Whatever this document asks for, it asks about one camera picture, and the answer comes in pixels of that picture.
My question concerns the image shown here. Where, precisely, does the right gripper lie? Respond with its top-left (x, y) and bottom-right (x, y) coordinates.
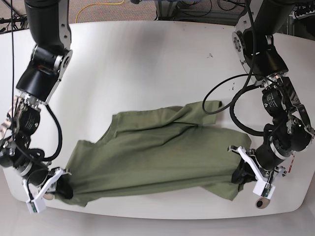
top-left (21, 167), bottom-right (73, 200)

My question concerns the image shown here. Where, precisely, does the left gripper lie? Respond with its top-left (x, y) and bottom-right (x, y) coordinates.
top-left (231, 144), bottom-right (287, 191)

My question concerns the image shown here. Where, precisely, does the olive green T-shirt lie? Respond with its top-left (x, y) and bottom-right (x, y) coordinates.
top-left (55, 101), bottom-right (252, 207)

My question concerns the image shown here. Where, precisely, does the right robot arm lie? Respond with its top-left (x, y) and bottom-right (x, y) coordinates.
top-left (0, 0), bottom-right (73, 200)

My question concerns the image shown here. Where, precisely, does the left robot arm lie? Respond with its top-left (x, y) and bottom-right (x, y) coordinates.
top-left (219, 0), bottom-right (315, 197)

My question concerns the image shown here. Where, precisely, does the red tape rectangle marking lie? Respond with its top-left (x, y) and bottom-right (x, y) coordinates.
top-left (286, 156), bottom-right (295, 174)

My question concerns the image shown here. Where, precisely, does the black tripod stand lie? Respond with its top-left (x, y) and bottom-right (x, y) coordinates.
top-left (0, 0), bottom-right (28, 34)

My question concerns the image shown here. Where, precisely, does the white power strip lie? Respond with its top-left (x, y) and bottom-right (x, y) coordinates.
top-left (293, 5), bottom-right (315, 20)

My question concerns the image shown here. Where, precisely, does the left table cable grommet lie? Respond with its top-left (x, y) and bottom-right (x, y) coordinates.
top-left (43, 194), bottom-right (54, 201)

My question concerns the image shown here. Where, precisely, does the table cable grommet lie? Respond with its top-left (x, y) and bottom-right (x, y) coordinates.
top-left (43, 194), bottom-right (54, 201)
top-left (255, 197), bottom-right (270, 209)

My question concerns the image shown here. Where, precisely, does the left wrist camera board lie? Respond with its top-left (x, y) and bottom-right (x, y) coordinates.
top-left (252, 180), bottom-right (276, 200)

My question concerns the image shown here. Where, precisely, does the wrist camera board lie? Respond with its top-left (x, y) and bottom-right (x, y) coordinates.
top-left (252, 180), bottom-right (276, 200)
top-left (26, 197), bottom-right (46, 214)

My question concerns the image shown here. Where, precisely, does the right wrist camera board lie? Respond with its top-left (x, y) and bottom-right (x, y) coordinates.
top-left (26, 197), bottom-right (46, 214)

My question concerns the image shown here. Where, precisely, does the right table cable grommet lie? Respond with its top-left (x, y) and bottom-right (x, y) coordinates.
top-left (255, 197), bottom-right (270, 209)

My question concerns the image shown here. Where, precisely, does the yellow cable on floor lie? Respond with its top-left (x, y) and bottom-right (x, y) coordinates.
top-left (76, 0), bottom-right (125, 24)

